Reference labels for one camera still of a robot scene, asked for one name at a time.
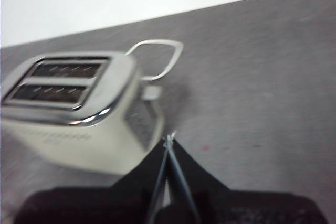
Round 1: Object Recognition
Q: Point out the grey toaster lever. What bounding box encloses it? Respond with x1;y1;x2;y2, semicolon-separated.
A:
143;85;162;101

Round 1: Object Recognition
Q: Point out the white toaster power cable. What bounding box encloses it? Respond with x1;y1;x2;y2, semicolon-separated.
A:
125;39;184;82

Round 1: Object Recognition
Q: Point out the grey-blue cord on gripper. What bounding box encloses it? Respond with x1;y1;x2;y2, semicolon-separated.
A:
146;131;202;224

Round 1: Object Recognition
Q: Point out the cream two-slot toaster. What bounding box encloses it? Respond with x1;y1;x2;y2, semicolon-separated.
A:
0;50;165;175

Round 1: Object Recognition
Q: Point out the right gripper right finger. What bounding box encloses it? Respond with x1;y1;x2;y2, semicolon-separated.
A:
157;139;329;224

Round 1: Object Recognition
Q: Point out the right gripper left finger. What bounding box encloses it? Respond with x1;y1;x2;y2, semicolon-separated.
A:
14;141;167;224

